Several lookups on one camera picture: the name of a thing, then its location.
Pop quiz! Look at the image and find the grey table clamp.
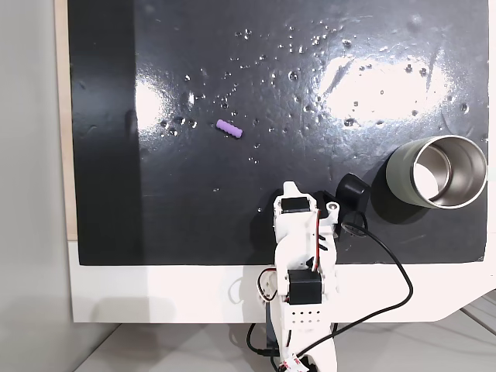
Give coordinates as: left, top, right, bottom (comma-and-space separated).
264, 301, 281, 350

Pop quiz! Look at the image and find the beige wooden board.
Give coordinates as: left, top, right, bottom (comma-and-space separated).
53, 0, 81, 242

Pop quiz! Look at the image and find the white tape red print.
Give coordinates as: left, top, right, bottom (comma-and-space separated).
277, 353, 304, 372

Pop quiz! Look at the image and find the red white servo wire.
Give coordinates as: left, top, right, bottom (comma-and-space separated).
255, 267, 281, 305

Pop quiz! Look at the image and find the black glossy mat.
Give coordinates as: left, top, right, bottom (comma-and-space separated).
67, 0, 488, 267

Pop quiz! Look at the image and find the green steel cup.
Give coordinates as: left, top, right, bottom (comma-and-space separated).
384, 134, 488, 210

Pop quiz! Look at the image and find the purple ribbed pen grip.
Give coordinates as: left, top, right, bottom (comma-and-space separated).
215, 119, 244, 140

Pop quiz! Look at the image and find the black oval camera box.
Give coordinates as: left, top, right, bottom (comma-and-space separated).
334, 172, 370, 238

